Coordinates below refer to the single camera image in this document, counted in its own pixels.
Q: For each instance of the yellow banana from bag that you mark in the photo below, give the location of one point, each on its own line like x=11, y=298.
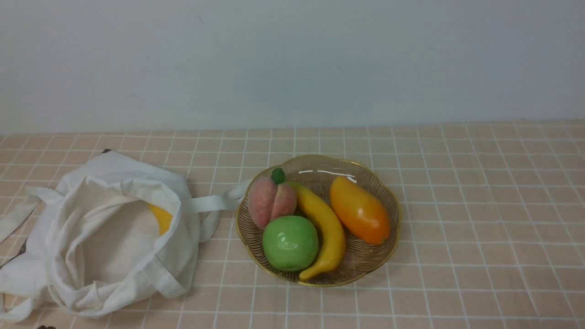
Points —
x=164, y=218

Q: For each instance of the white cloth tote bag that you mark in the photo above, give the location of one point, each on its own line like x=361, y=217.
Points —
x=96, y=247

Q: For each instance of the pink peach with leaf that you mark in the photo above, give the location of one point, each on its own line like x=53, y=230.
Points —
x=270, y=198

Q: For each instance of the green apple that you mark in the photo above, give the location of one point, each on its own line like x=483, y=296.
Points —
x=290, y=243

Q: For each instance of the orange mango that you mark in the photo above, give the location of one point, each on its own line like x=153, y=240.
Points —
x=359, y=211

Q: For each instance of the yellow banana in basket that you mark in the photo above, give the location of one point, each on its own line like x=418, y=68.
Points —
x=333, y=239

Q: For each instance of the gold wire fruit basket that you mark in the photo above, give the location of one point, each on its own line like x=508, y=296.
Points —
x=318, y=172

